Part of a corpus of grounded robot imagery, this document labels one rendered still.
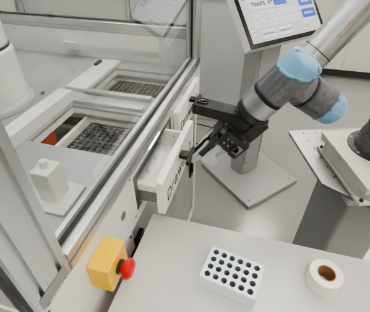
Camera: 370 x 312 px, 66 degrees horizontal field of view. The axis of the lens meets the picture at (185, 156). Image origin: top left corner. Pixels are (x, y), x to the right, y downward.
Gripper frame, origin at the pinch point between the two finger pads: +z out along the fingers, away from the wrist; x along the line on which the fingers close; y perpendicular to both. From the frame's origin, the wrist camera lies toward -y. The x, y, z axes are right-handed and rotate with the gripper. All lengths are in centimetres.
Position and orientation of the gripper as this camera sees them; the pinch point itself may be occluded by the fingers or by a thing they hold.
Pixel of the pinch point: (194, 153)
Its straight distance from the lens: 76.2
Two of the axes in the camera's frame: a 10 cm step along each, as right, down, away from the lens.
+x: 2.6, -6.0, 7.5
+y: 7.9, 5.8, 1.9
